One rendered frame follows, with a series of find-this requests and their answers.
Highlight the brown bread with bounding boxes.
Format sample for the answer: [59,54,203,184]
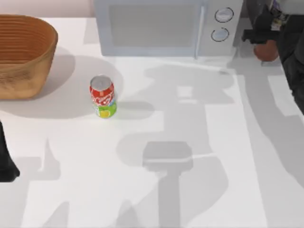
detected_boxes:
[253,39,280,62]

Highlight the pale microwave oven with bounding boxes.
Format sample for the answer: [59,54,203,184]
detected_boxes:
[92,0,244,63]

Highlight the round microwave knob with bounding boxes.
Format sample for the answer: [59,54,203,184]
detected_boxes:
[214,7,234,23]
[210,27,230,43]

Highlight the pale microwave door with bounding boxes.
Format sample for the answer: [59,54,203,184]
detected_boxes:
[94,0,205,57]

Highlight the red and green can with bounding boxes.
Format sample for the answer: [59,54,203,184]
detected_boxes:
[89,75,117,119]

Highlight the woven brown basket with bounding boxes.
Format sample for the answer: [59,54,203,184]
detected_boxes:
[0,14,59,100]

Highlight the pale microwave door handle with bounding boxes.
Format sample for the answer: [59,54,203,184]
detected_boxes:
[194,5,205,60]

